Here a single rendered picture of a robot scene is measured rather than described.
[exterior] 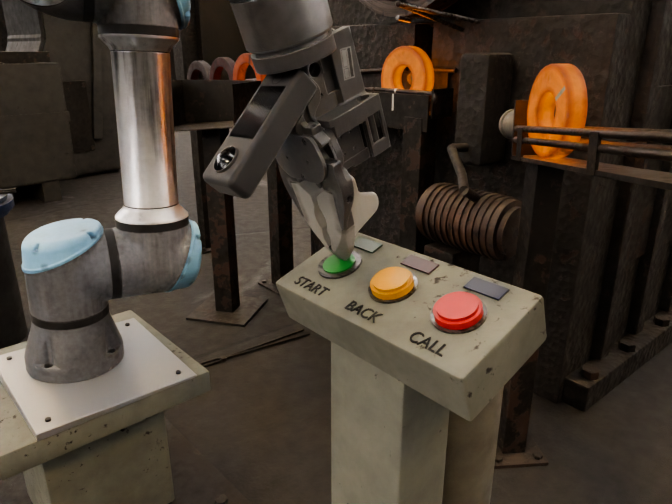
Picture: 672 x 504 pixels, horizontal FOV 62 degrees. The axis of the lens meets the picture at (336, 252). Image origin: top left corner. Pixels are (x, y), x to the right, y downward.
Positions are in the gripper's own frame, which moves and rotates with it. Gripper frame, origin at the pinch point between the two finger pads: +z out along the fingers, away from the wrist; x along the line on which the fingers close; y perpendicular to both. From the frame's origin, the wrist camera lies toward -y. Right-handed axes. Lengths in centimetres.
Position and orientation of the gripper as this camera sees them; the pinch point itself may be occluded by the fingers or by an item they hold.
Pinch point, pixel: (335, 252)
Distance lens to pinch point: 56.0
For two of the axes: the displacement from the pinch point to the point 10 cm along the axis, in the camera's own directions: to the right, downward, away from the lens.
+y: 7.2, -5.3, 4.6
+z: 2.6, 8.1, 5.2
